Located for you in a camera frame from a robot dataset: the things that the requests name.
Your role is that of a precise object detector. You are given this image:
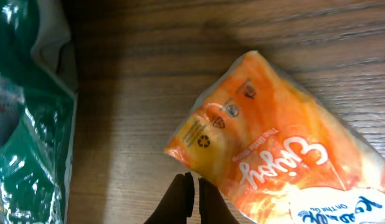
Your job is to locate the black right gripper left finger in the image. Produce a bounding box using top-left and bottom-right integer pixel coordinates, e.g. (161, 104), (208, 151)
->
(144, 172), (195, 224)

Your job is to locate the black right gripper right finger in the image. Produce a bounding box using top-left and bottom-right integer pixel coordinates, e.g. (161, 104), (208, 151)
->
(198, 178), (239, 224)

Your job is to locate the orange tissue pack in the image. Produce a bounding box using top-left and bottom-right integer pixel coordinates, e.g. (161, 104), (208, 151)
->
(165, 51), (385, 223)

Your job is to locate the green 3M gloves package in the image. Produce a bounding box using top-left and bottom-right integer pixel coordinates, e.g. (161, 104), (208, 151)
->
(0, 0), (78, 223)

